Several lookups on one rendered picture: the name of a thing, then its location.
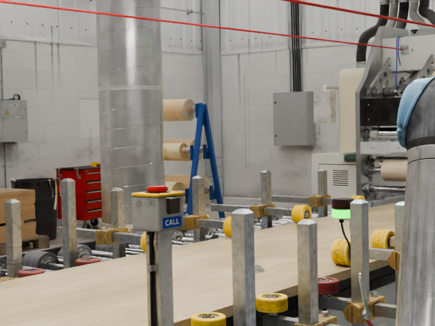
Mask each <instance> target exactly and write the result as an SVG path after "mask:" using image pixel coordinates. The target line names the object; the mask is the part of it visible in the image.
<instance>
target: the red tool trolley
mask: <svg viewBox="0 0 435 326"><path fill-rule="evenodd" d="M55 170H56V178H60V182H61V181H62V180H63V179H73V180H75V191H76V220H79V221H84V225H83V228H85V229H91V226H90V225H89V220H90V223H91V225H92V226H96V225H97V224H98V218H102V195H101V172H100V167H91V166H77V167H69V168H56V169H55ZM58 219H61V196H60V194H59V195H58Z"/></svg>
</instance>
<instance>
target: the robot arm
mask: <svg viewBox="0 0 435 326"><path fill-rule="evenodd" d="M397 125H398V127H397V138H398V141H399V144H400V145H401V146H402V147H404V148H405V149H407V157H408V164H407V180H406V189H405V205H404V214H403V231H402V240H401V256H400V265H399V281H398V290H397V307H396V323H395V326H435V76H434V77H431V78H420V79H416V80H414V81H412V82H410V83H409V85H408V86H407V87H406V89H405V90H404V93H403V95H402V97H401V101H400V104H399V110H398V114H397Z"/></svg>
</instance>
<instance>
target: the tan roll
mask: <svg viewBox="0 0 435 326"><path fill-rule="evenodd" d="M407 164H408V160H384V161H383V163H382V164H381V167H369V168H368V172H369V173H380V174H381V176H382V178H383V180H384V181H399V182H406V180H407Z"/></svg>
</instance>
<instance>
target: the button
mask: <svg viewBox="0 0 435 326"><path fill-rule="evenodd" d="M167 190H168V187H167V186H148V188H147V191H148V192H150V193H160V192H167Z"/></svg>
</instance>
